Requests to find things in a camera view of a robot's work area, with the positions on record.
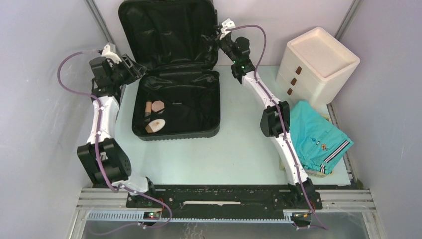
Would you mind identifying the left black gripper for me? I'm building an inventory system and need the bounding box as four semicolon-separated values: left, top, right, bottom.
110;54;147;86

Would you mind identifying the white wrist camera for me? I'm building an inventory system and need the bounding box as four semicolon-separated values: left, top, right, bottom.
218;18;236;40
101;43;122;64

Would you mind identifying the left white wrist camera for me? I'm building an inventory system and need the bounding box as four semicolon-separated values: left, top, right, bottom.
101;43;122;64

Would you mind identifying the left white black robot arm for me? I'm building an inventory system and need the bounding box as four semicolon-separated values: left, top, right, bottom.
77;54;157;208

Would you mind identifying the brown cosmetic tube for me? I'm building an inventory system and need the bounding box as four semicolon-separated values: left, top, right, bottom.
144;101;152;117

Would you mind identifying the white stacked drawer unit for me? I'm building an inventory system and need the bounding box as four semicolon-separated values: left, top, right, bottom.
276;27;360;110

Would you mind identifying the white bottle orange logo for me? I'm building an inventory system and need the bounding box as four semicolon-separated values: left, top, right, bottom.
145;119;166;134

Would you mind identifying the black ribbed hard-shell suitcase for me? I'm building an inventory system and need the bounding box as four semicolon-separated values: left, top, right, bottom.
118;0;221;141

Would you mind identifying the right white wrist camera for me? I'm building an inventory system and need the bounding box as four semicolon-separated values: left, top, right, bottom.
218;18;236;40

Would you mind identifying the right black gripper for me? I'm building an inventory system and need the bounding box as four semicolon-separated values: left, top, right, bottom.
201;25;239;64

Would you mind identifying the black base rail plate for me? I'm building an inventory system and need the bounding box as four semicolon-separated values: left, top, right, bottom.
126;184;323;220

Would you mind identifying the peach cosmetic tube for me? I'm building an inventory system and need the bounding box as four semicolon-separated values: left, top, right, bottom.
151;101;165;114

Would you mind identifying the pale yellow perforated basket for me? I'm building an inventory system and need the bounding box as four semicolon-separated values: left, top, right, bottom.
279;114;331;178

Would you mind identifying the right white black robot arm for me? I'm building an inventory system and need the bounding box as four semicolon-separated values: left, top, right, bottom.
216;33;315;208

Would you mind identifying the light teal bottom garment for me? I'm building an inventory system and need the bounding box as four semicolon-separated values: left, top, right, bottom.
290;101;354;174

